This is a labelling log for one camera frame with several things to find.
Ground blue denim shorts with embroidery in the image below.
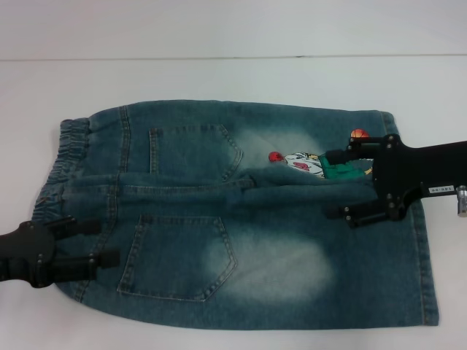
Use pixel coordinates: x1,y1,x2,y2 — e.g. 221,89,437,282
36,100,439,327

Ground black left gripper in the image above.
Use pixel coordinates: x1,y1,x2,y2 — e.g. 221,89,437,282
0,217,121,291

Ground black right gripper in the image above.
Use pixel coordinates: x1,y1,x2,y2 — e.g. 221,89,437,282
326,134,467,229

